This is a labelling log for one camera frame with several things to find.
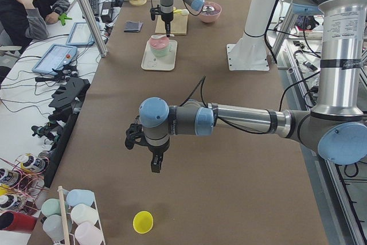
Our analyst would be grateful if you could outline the yellow plastic knife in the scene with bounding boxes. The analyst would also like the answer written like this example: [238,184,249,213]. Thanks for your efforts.
[174,9,183,14]

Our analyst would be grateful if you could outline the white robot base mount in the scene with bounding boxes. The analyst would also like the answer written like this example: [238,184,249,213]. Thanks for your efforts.
[227,0,279,71]

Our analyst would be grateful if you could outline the small pink bowl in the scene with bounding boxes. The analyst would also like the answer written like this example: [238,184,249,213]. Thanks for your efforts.
[149,37,170,49]

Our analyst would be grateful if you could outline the blue teach pendant tablet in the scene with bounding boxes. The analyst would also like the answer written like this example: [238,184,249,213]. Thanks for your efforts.
[32,44,77,75]

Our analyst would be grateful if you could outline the grey folded cloth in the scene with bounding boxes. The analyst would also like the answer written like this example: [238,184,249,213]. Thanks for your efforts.
[124,21,138,33]

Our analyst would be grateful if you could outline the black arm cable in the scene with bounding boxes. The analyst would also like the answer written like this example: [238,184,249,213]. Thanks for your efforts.
[179,0,319,135]

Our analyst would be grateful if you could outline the black laptop keyboard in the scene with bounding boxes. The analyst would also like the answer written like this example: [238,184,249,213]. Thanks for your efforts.
[88,0,99,16]

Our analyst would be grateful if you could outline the yellow plastic cup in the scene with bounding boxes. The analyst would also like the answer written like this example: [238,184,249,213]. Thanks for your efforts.
[132,211,154,234]

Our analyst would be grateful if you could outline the white wire cup rack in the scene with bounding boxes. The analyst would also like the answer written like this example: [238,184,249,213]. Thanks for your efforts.
[41,186,106,244]

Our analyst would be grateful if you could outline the stacked green bowls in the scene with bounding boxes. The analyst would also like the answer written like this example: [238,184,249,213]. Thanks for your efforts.
[149,46,170,57]

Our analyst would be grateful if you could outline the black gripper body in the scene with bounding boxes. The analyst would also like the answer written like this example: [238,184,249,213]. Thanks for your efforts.
[124,115,170,162]
[150,5,174,24]

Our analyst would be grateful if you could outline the seated person in black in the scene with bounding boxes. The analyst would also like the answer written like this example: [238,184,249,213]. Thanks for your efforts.
[1,0,70,48]

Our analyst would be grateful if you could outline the large pink ice bowl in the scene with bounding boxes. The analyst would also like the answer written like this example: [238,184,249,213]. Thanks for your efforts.
[197,2,222,23]

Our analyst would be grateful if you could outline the beige rabbit tray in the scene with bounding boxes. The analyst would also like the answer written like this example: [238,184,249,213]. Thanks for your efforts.
[141,40,178,71]

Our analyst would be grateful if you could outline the metal ice scoop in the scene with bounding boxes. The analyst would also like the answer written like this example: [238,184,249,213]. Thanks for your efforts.
[201,5,217,16]

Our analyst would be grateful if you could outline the bamboo cutting board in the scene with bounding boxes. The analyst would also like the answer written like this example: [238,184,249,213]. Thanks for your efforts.
[155,14,189,35]

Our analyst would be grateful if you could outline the purple cloth under grey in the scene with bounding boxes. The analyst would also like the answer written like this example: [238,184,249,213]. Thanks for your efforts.
[138,21,143,32]

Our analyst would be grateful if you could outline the white ceramic spoon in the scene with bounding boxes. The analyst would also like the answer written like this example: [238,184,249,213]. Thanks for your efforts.
[151,34,175,39]

